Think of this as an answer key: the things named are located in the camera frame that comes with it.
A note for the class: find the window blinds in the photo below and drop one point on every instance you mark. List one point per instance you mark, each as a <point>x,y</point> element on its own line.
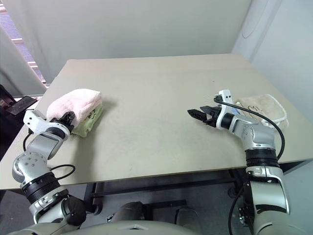
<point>19,39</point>

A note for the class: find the green folded towel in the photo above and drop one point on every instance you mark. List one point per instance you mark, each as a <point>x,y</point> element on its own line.
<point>89,120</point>

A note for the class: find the pink fluffy towel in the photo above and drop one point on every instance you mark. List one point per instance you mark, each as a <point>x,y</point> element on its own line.
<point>71,102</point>

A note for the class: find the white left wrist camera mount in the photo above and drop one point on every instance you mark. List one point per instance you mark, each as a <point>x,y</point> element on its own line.
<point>33,120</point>

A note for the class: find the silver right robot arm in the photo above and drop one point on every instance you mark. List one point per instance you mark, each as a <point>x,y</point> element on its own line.
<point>256,137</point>

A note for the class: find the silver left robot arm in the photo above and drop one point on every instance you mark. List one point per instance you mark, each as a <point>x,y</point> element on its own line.
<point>31,166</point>

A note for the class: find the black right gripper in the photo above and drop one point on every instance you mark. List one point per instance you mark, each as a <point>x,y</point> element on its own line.
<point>214,117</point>

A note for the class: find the beige towel with white trim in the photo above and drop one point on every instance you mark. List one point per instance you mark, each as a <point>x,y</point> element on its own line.
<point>264,105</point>

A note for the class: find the grey robot torso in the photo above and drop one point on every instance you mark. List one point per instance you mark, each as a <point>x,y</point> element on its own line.
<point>137,228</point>

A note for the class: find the black smartphone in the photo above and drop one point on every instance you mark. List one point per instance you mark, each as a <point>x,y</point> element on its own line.
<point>20,104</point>

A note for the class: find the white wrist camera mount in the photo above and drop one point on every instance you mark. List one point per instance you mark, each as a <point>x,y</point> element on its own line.
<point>226,94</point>
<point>33,120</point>

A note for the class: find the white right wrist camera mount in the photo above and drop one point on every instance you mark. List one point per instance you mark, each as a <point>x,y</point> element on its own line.
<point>226,94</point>

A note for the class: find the black table frame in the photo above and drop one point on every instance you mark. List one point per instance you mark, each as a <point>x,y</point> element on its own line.
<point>171,182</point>

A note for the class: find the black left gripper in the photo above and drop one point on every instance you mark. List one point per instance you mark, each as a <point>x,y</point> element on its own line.
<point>61,123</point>

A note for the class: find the dark rounded shape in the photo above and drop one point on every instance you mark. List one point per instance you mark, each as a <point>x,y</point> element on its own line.
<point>187,215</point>
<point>130,210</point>

